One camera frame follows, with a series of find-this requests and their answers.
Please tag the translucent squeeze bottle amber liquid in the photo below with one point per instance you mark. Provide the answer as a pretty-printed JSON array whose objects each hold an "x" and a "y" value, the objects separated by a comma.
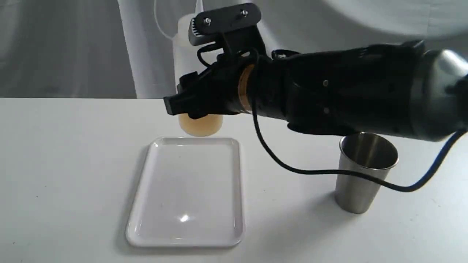
[{"x": 186, "y": 61}]

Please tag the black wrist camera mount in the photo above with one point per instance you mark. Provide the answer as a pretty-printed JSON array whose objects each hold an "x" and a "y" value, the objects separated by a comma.
[{"x": 232, "y": 28}]

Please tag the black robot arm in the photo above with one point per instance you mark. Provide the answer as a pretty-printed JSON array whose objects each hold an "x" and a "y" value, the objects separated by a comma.
[{"x": 404, "y": 90}]

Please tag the grey backdrop cloth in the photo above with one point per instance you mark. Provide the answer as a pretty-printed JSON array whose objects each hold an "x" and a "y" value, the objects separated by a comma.
[{"x": 113, "y": 48}]

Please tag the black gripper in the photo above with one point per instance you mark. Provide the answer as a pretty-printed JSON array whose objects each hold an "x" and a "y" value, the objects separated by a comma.
[{"x": 213, "y": 91}]

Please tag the white plastic tray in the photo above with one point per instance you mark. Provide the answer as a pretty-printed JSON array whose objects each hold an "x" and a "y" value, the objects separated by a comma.
[{"x": 189, "y": 195}]

